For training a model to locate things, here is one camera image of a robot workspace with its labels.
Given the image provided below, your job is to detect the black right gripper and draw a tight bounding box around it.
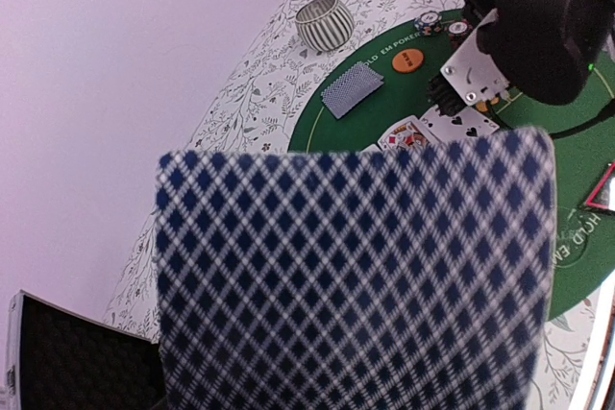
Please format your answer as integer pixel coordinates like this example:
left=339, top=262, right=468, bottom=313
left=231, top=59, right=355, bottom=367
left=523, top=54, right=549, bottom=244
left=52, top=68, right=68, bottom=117
left=427, top=74, right=466, bottom=117

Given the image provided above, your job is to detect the orange big blind button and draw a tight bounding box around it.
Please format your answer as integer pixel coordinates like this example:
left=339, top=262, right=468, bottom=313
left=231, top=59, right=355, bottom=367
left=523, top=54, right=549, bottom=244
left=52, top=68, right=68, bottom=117
left=391, top=49, right=425, bottom=74

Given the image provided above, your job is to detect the clear dealer button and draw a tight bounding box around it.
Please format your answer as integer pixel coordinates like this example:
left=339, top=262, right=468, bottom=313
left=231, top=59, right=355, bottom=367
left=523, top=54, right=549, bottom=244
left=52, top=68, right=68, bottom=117
left=553, top=207, right=588, bottom=269

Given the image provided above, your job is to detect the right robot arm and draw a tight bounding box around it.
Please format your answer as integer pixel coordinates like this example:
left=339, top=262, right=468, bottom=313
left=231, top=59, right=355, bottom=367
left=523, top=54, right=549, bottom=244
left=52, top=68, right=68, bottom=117
left=427, top=0, right=614, bottom=116

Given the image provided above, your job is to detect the red chip stack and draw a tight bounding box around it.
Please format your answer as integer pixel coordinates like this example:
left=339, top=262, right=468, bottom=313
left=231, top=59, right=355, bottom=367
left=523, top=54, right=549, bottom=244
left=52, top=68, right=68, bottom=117
left=447, top=20, right=473, bottom=50

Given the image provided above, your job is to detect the three of spades card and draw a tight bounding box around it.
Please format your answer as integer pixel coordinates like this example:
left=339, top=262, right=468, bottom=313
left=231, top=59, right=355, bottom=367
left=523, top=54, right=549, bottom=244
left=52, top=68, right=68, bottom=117
left=420, top=105, right=500, bottom=142

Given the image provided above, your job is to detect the aluminium poker chip case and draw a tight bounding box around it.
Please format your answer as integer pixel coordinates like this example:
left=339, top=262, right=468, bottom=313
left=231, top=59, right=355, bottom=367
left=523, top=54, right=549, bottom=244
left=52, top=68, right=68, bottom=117
left=4, top=291, right=167, bottom=409

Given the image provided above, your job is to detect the blue playing card deck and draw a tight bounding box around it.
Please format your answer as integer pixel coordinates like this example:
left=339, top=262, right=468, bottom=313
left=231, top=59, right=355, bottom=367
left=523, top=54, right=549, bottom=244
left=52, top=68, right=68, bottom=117
left=156, top=127, right=556, bottom=409

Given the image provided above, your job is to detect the clear red card box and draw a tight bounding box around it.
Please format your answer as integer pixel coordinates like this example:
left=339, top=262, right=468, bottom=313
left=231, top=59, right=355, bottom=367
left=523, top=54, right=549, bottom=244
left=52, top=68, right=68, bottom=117
left=583, top=162, right=615, bottom=215

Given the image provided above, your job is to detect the king of diamonds card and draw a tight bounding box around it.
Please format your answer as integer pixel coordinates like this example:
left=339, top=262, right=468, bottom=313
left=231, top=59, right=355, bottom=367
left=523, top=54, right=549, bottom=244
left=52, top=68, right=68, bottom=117
left=378, top=115, right=439, bottom=151

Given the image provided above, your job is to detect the round green poker mat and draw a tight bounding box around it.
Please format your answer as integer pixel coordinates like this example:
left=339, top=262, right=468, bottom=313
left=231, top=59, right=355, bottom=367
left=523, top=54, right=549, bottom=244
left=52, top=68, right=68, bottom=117
left=284, top=22, right=614, bottom=317

